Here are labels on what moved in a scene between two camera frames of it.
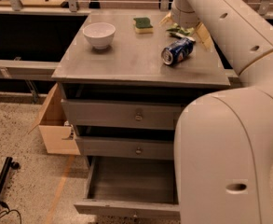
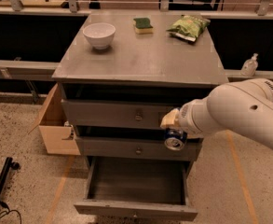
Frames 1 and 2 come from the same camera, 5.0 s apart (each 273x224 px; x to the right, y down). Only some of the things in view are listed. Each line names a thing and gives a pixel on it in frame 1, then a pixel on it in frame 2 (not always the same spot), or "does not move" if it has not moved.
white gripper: x=184 y=20 → x=185 y=119
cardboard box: x=59 y=135 does not move
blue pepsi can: x=179 y=50 → x=175 y=139
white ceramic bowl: x=99 y=35 does not move
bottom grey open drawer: x=130 y=188 does not move
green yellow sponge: x=143 y=25 does not move
